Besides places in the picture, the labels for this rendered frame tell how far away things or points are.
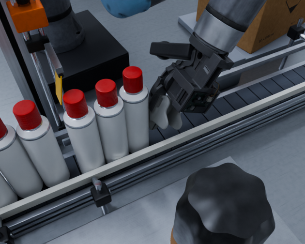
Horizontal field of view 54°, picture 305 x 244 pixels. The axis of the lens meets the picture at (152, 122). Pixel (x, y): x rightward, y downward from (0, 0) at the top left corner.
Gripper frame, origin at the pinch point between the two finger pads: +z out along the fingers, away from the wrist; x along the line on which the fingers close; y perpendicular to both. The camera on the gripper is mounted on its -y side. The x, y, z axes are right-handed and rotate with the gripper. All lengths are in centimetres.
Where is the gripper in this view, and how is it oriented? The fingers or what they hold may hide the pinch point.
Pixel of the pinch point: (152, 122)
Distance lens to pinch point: 61.7
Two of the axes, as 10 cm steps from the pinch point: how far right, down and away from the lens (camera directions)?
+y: 4.6, 6.8, -5.8
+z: -4.4, 7.4, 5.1
